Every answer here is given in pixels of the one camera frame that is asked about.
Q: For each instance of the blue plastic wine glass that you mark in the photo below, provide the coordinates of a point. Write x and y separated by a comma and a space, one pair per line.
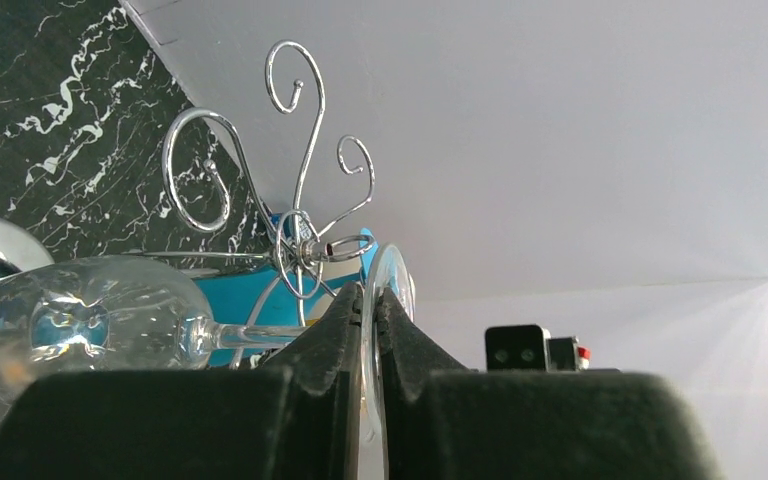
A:
262, 299

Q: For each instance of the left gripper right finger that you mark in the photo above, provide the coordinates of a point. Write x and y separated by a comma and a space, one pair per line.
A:
444, 420

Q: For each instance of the clear wine glass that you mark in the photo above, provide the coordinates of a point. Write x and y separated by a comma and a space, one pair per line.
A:
110, 313

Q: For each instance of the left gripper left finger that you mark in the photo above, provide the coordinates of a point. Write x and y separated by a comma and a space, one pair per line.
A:
296, 416

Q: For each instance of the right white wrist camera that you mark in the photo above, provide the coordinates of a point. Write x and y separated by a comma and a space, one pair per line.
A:
533, 348

